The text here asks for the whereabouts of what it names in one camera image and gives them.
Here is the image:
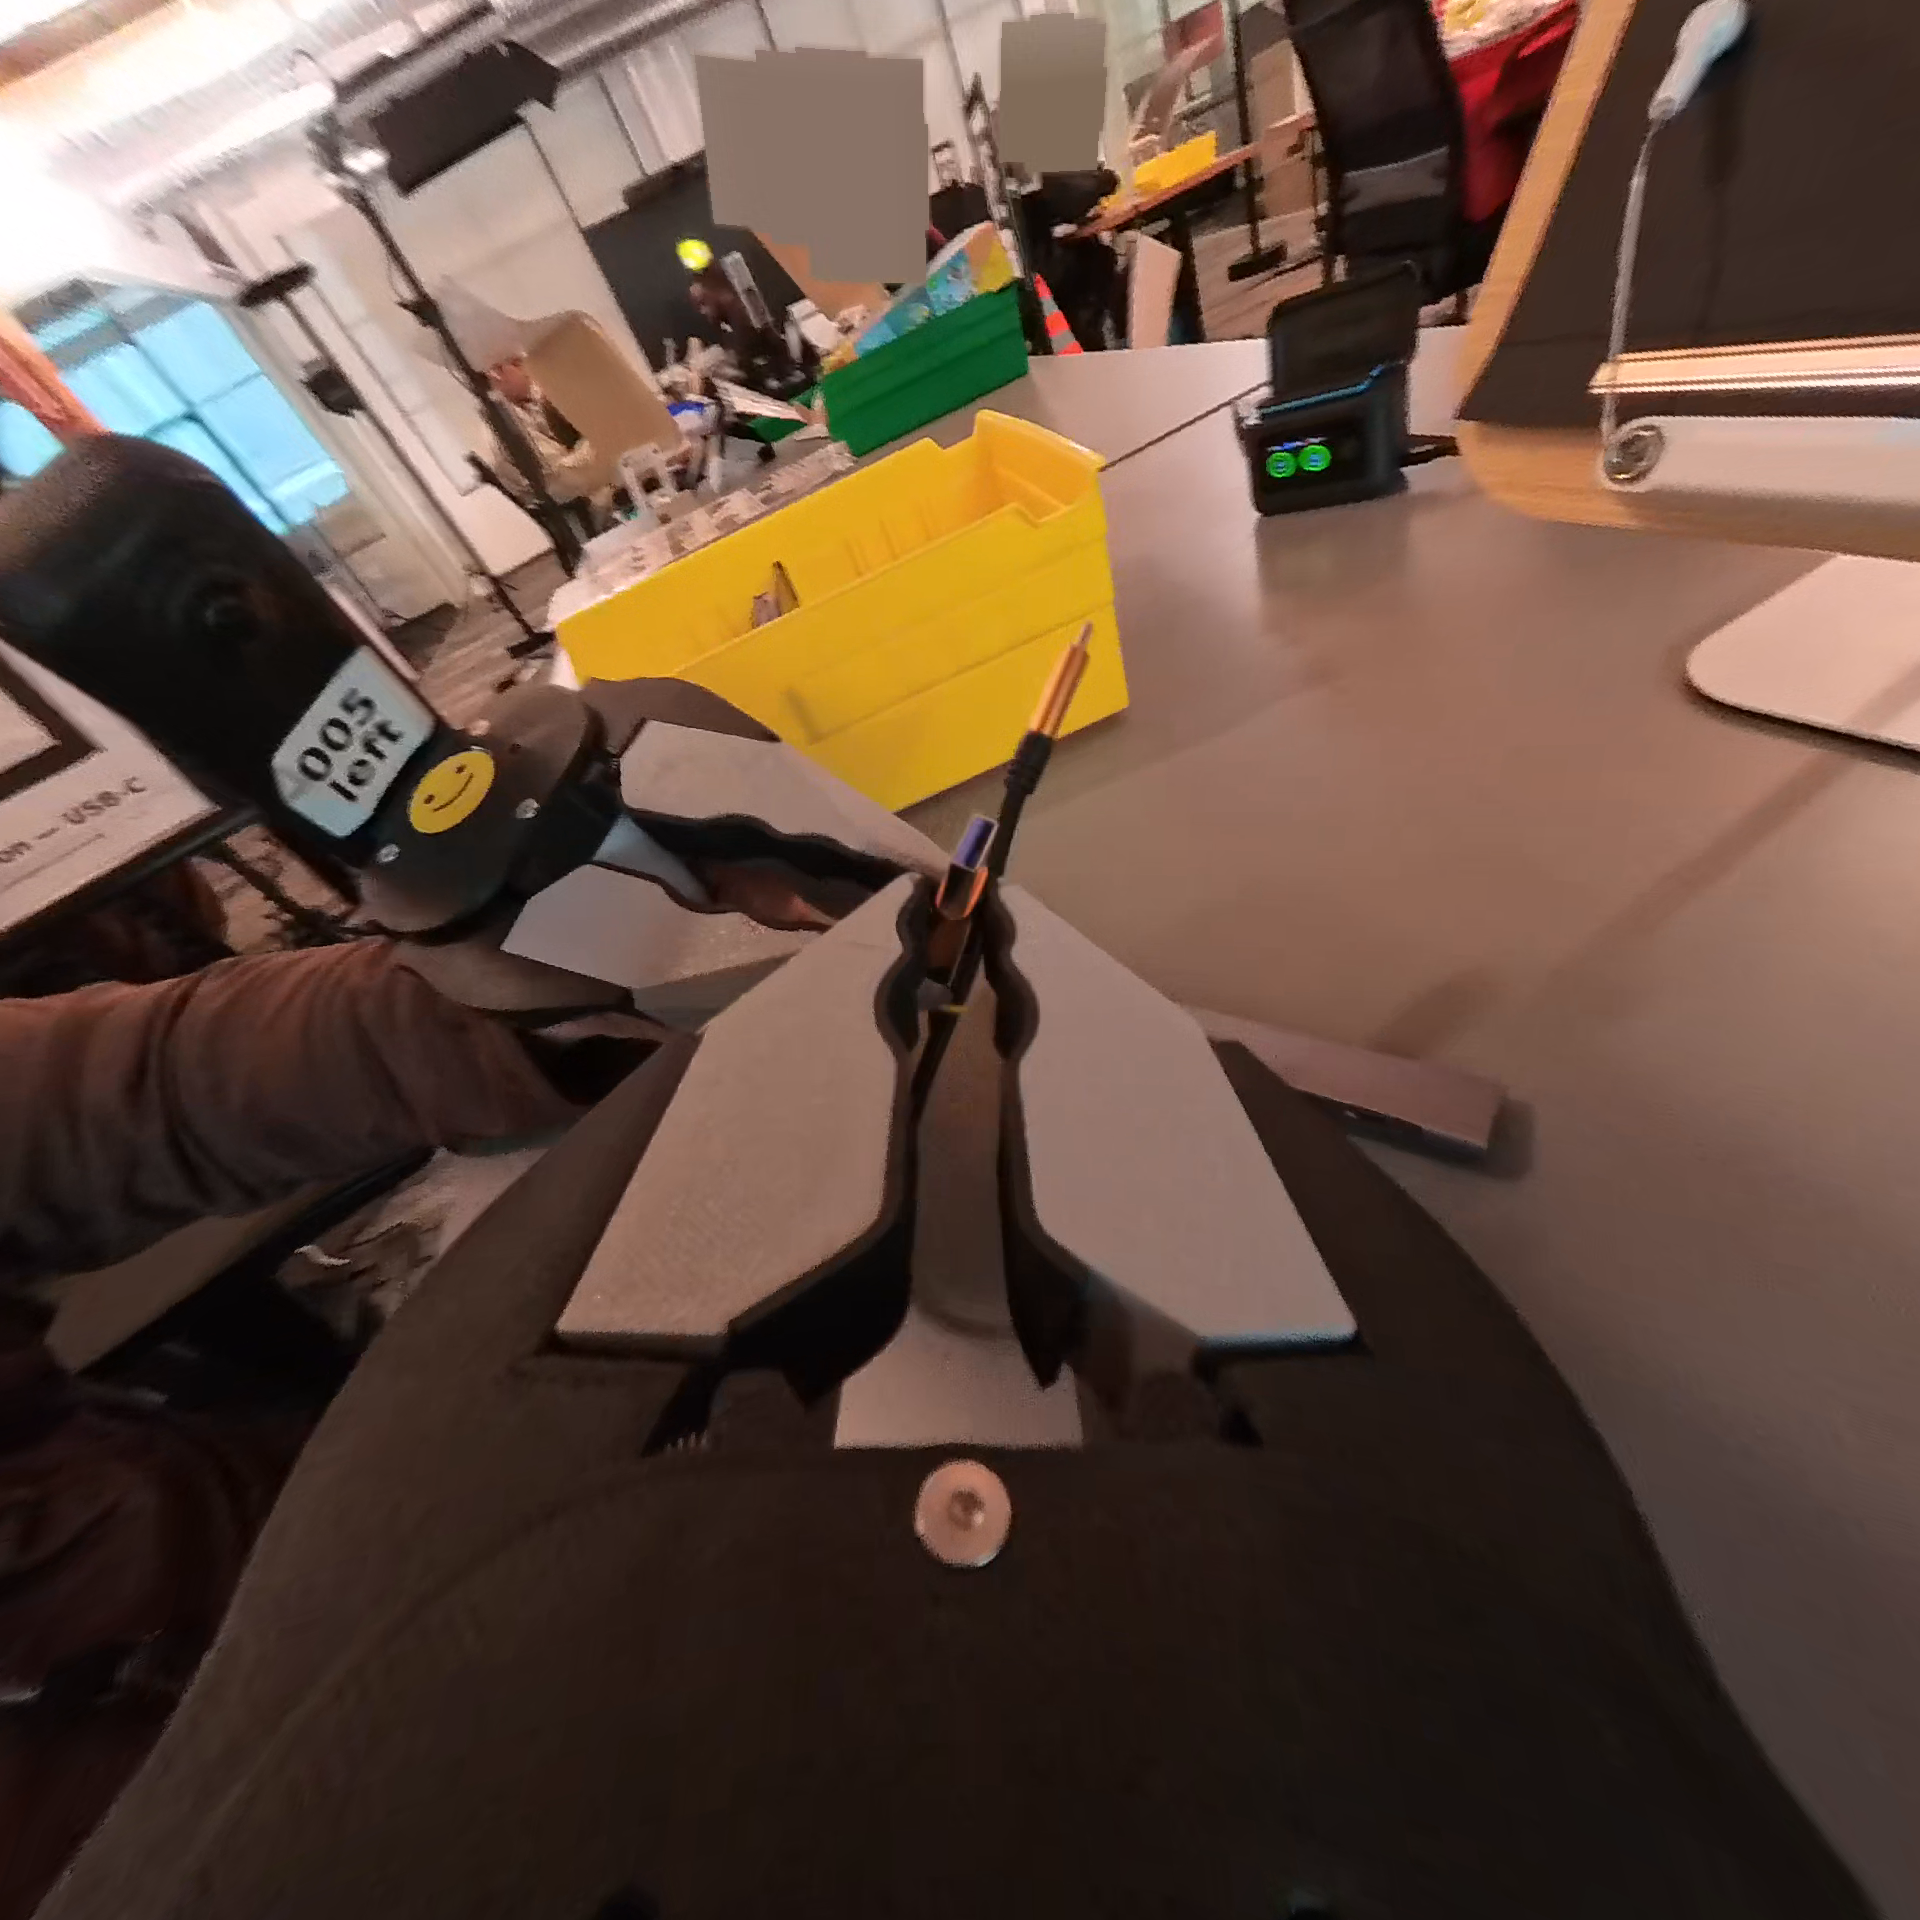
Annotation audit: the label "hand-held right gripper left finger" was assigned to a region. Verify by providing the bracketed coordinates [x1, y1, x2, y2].
[553, 878, 941, 1412]

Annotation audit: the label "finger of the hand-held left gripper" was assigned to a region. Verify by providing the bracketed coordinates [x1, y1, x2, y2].
[500, 832, 902, 1035]
[607, 716, 962, 919]

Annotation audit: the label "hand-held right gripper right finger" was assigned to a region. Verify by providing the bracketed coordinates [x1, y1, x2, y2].
[982, 880, 1361, 1389]

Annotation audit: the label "black cable with orange plugs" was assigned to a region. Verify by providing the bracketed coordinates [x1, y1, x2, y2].
[922, 619, 1102, 1008]

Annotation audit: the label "person's left forearm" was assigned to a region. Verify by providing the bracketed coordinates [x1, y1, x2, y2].
[0, 933, 669, 1306]

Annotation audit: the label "grey usb hub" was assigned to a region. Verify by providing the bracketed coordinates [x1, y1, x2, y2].
[1184, 1008, 1507, 1168]

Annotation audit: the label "white printed paper sign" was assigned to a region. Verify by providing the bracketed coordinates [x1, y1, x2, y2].
[0, 635, 230, 941]

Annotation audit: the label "black light stand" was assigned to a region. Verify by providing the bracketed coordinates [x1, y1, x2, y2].
[306, 121, 562, 661]

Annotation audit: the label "brown cardboard sheet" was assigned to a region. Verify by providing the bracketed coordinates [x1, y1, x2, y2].
[434, 275, 678, 502]

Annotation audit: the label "green plastic bin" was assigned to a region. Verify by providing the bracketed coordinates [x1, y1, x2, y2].
[817, 286, 1035, 458]

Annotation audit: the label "colourful booklets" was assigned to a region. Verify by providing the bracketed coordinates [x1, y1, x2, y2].
[858, 227, 1020, 361]

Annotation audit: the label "black studio light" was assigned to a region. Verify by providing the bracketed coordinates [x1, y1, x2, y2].
[365, 37, 568, 197]

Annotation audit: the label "black device with green lights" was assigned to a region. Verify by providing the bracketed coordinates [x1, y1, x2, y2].
[1234, 267, 1421, 517]

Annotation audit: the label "wooden table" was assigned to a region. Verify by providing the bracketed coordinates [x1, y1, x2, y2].
[1073, 137, 1322, 347]

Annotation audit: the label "silver monitor stand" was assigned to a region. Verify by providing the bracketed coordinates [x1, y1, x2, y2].
[1684, 553, 1920, 750]

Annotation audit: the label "black office chair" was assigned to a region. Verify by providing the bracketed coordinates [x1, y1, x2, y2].
[1280, 0, 1485, 323]

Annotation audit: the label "red cloth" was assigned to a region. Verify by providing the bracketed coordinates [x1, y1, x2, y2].
[1422, 0, 1584, 227]

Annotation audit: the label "monitor with tan frame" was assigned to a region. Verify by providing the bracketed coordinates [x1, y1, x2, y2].
[1452, 0, 1920, 567]

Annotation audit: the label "white cord with plug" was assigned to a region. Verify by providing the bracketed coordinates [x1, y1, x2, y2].
[1596, 0, 1754, 468]

